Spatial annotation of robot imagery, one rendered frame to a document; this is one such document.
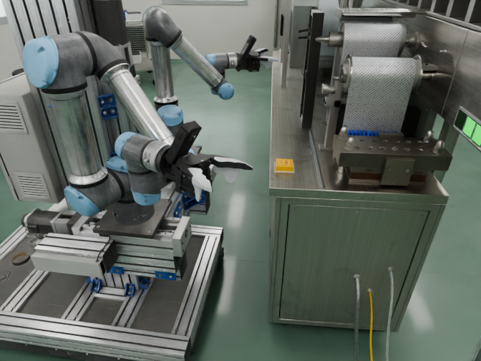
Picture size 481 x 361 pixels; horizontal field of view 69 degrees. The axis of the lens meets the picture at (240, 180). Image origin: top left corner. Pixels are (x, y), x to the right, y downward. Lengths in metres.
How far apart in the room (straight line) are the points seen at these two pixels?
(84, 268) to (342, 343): 1.29
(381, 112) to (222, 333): 1.31
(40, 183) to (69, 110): 0.62
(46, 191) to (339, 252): 1.24
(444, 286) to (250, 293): 1.15
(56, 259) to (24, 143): 0.46
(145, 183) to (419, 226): 1.06
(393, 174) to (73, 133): 1.09
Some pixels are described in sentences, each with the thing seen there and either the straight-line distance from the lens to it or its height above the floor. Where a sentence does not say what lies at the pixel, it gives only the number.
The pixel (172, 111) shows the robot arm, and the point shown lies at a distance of 1.67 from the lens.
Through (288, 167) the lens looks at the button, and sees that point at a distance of 1.42.
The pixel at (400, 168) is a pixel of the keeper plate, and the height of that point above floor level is 0.98.
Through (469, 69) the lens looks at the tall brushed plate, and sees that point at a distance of 1.38.
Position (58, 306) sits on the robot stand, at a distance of 2.00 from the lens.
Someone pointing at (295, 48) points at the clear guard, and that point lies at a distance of 2.45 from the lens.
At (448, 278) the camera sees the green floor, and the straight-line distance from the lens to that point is 2.53.
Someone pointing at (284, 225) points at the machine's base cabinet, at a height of 0.72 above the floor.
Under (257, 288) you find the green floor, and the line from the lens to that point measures 2.14.
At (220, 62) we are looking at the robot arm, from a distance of 1.76.
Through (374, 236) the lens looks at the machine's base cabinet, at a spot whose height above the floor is 0.69.
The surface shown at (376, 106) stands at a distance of 1.51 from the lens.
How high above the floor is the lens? 1.61
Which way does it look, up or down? 32 degrees down
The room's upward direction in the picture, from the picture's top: straight up
